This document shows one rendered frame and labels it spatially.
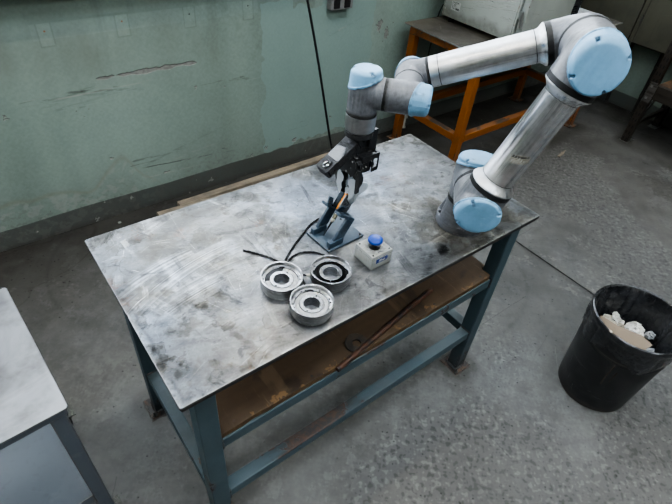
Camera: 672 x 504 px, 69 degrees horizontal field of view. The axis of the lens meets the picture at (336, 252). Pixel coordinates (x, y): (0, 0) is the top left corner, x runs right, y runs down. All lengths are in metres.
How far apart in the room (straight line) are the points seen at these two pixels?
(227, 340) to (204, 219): 0.44
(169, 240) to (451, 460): 1.24
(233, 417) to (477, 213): 0.79
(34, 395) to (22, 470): 0.51
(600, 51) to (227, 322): 0.96
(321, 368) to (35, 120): 1.71
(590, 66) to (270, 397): 1.05
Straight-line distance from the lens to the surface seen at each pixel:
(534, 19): 3.20
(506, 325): 2.42
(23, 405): 1.31
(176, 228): 1.44
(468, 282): 1.72
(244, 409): 1.33
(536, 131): 1.21
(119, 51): 2.52
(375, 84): 1.17
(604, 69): 1.15
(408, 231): 1.46
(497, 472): 2.00
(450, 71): 1.28
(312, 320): 1.13
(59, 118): 2.56
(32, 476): 1.77
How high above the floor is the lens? 1.69
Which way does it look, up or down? 42 degrees down
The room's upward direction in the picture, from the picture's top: 6 degrees clockwise
